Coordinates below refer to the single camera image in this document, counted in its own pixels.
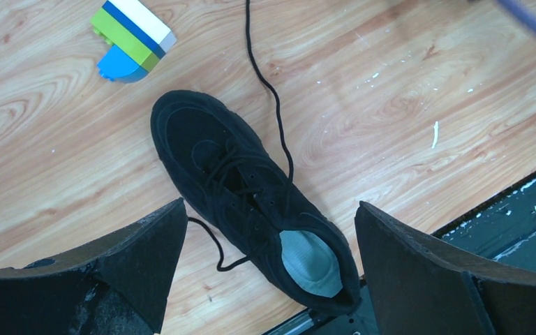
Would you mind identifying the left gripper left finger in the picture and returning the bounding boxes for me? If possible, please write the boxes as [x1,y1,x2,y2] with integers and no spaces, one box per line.
[0,199,188,334]

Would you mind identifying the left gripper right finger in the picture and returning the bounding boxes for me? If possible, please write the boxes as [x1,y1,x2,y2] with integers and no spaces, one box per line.
[355,202,536,334]

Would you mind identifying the black shoe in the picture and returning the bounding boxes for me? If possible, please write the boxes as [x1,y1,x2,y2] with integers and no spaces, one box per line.
[151,90,362,316]

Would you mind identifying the green blue white toy blocks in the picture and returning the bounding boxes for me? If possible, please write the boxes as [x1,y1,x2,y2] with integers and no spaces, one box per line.
[91,1,177,83]

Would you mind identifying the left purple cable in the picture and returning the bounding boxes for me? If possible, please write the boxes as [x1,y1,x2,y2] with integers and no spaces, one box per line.
[494,0,536,50]

